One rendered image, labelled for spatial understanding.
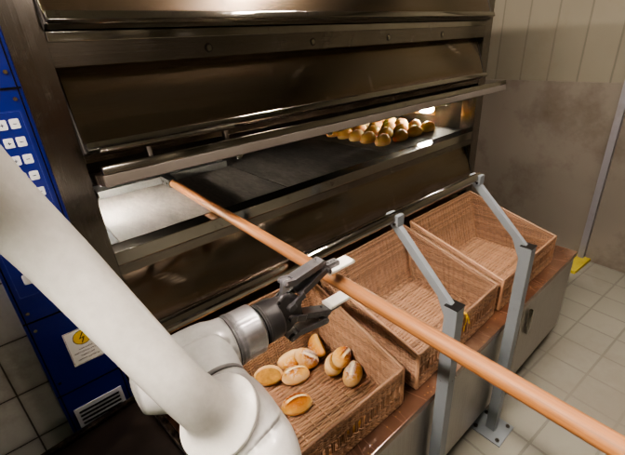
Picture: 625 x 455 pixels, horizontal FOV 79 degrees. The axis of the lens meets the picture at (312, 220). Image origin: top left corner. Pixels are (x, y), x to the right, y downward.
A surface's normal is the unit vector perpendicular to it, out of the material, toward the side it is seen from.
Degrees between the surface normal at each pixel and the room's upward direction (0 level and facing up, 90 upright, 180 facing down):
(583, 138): 90
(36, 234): 72
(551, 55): 90
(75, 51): 90
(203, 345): 14
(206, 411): 83
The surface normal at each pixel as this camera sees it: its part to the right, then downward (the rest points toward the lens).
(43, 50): 0.65, 0.29
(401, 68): 0.59, -0.04
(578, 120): -0.80, 0.29
